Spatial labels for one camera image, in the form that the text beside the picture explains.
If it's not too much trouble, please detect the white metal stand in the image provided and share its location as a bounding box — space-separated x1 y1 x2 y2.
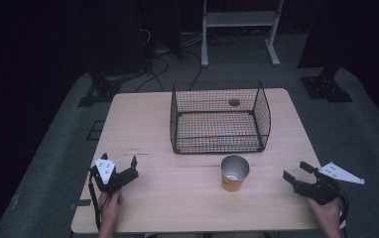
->
200 0 285 68

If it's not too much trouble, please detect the person's right hand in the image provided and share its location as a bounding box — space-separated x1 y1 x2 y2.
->
306 195 343 232

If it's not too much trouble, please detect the black wire basket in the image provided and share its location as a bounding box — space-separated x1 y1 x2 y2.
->
169 79 272 156

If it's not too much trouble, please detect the metal cup with orange base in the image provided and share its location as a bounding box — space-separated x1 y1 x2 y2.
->
219 154 251 193

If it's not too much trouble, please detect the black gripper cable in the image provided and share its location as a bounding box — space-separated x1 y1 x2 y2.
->
336 189 350 230
87 177 102 231

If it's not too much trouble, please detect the person's left hand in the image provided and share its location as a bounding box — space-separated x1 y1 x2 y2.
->
97 188 124 230

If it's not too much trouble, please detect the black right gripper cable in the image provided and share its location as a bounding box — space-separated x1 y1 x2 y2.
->
336 189 350 230

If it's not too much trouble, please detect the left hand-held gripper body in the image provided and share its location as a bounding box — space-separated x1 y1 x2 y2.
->
89 158 140 194

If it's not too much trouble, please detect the black stand base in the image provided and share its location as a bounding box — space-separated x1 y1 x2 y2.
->
76 70 136 108
300 65 354 104

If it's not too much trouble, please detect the black floor cable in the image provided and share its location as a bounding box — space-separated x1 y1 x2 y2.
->
134 55 172 94

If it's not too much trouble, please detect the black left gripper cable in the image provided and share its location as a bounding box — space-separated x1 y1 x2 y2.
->
87 177 102 231

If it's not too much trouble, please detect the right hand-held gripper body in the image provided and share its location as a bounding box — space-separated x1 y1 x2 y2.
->
292 161 366 206

